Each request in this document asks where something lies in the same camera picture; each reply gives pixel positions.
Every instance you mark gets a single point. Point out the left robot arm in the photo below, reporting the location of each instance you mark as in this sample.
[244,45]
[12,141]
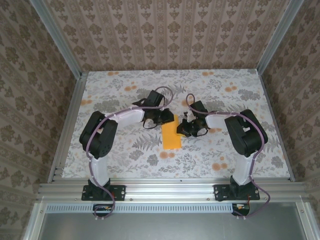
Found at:
[100,135]

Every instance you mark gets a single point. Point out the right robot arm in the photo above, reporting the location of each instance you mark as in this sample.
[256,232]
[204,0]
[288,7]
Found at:
[247,135]

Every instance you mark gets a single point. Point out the grey metal sheet panel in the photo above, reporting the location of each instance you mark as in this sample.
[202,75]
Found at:
[162,227]

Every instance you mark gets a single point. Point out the floral patterned table cover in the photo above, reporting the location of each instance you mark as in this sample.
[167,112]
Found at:
[175,165]

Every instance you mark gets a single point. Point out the aluminium cross rail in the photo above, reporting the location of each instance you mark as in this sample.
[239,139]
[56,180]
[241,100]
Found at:
[170,191]

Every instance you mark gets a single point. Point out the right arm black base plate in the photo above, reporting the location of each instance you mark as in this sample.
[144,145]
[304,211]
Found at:
[220,192]

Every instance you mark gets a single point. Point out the aluminium side rail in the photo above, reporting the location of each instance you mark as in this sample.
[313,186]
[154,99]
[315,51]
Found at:
[263,82]
[76,100]

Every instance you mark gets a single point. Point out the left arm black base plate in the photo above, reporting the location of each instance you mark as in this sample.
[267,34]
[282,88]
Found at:
[120,192]

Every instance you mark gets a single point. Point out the aluminium upright post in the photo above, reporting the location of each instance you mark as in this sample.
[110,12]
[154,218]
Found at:
[277,35]
[56,37]

